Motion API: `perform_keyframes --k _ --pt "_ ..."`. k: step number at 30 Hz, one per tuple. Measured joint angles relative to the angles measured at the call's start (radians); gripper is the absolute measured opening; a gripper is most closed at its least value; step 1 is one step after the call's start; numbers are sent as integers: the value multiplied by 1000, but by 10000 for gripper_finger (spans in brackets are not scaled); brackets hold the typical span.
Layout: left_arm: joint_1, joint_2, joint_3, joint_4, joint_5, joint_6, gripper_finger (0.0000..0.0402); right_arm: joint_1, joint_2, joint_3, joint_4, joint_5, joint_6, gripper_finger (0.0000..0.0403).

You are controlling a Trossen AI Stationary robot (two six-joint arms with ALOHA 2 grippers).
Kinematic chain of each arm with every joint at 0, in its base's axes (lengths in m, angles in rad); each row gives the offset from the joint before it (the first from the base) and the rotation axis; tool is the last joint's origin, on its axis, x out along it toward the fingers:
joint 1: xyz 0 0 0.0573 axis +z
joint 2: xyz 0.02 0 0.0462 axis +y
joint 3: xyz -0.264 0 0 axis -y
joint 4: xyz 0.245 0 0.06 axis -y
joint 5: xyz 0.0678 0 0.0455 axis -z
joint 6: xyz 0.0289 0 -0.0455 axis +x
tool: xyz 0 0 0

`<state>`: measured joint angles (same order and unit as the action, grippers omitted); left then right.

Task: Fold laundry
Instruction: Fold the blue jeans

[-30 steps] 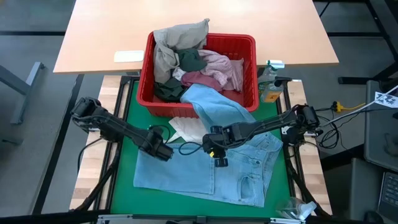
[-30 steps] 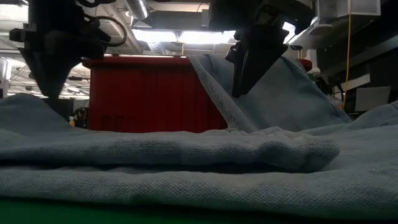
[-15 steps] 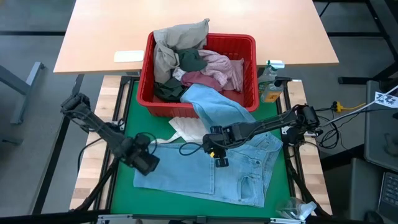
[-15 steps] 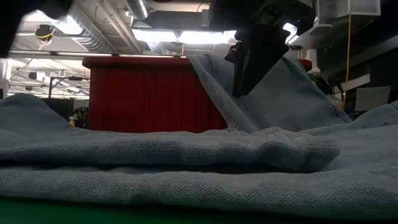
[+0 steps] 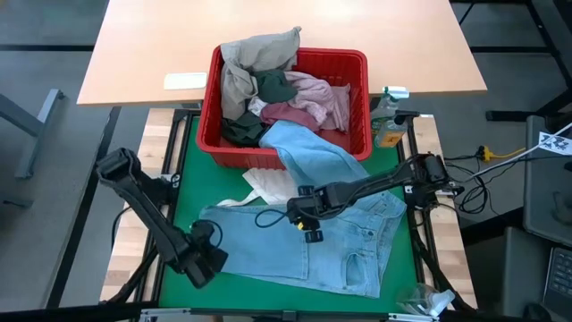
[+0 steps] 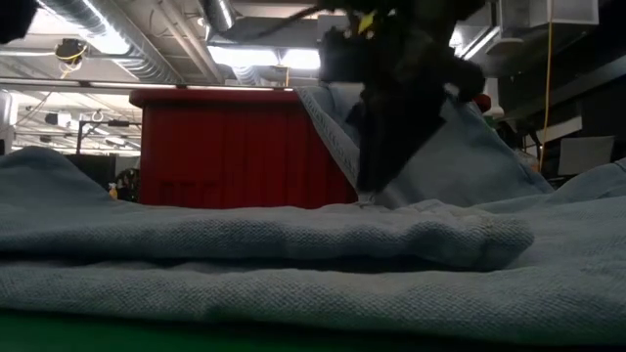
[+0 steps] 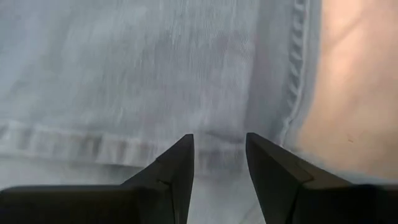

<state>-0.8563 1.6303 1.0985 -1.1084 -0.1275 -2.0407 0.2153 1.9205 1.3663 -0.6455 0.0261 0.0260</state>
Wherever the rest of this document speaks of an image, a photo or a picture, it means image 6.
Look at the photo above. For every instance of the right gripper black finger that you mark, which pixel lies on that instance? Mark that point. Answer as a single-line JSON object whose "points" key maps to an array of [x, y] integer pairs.
{"points": [[391, 142]]}

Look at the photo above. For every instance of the light blue denim jeans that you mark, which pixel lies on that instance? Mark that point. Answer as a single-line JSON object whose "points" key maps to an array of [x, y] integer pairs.
{"points": [[464, 161]]}

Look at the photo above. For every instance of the light blue towel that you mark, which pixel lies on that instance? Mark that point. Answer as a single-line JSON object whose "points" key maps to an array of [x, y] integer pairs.
{"points": [[244, 234]]}

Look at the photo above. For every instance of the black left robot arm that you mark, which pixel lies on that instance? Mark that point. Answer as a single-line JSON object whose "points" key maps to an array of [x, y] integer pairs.
{"points": [[14, 19]]}

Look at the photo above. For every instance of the red plastic laundry basket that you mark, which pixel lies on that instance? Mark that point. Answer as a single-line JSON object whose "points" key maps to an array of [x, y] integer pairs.
{"points": [[220, 156]]}

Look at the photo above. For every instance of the bright ceiling light panel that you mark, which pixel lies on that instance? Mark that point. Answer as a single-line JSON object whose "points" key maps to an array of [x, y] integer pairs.
{"points": [[264, 57]]}

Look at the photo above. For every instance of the grey flat panel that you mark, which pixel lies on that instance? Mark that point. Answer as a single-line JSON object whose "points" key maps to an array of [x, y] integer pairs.
{"points": [[587, 155]]}

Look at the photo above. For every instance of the black metal rack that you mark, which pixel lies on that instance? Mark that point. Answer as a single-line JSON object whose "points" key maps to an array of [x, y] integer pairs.
{"points": [[78, 137]]}

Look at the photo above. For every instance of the green table mat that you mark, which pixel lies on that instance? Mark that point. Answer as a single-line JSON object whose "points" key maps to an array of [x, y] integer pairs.
{"points": [[147, 337]]}

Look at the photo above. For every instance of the white machine housing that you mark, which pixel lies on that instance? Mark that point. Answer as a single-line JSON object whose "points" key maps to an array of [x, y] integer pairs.
{"points": [[6, 122]]}

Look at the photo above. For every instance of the round silver air duct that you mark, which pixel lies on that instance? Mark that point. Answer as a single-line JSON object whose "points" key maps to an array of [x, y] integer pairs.
{"points": [[217, 12]]}

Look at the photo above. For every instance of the corrugated silver air duct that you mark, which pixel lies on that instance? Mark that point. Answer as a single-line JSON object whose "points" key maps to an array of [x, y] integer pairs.
{"points": [[142, 58]]}

